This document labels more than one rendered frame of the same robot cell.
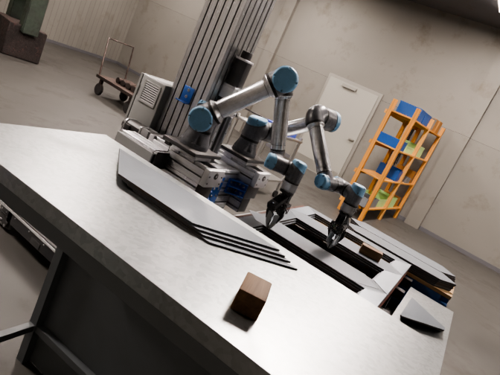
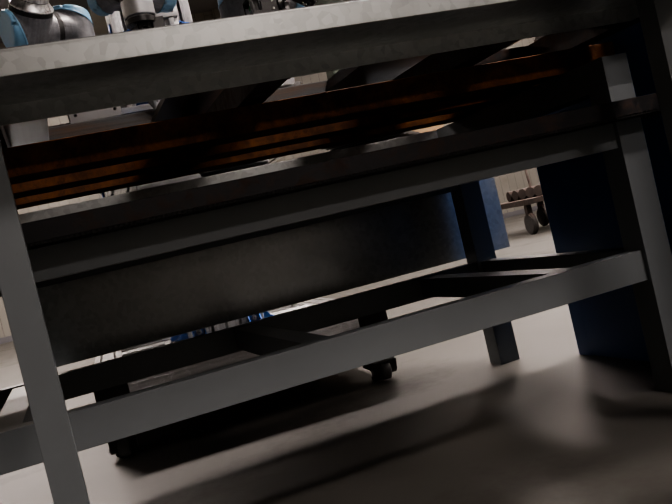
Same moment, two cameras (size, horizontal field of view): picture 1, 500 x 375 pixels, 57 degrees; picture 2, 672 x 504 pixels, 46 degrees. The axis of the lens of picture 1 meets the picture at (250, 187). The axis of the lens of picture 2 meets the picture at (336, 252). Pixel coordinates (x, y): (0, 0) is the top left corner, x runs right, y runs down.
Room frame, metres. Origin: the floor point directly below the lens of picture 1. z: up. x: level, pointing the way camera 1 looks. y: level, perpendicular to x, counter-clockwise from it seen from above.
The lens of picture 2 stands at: (1.10, -1.77, 0.47)
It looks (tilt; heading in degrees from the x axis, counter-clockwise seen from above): 2 degrees down; 47
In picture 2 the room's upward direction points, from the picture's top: 13 degrees counter-clockwise
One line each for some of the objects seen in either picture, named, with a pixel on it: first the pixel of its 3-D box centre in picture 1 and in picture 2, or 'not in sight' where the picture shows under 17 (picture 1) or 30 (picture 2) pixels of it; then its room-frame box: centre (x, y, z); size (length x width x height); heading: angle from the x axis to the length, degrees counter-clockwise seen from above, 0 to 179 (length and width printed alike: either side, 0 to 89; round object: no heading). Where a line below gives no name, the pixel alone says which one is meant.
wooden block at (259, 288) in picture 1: (251, 295); not in sight; (0.89, -0.10, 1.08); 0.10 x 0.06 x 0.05; 175
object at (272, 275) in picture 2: not in sight; (288, 238); (2.48, -0.11, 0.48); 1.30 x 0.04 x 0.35; 156
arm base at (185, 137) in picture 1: (196, 136); not in sight; (2.26, 0.35, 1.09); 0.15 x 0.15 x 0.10
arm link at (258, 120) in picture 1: (255, 127); (240, 6); (2.70, 0.12, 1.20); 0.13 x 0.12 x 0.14; 135
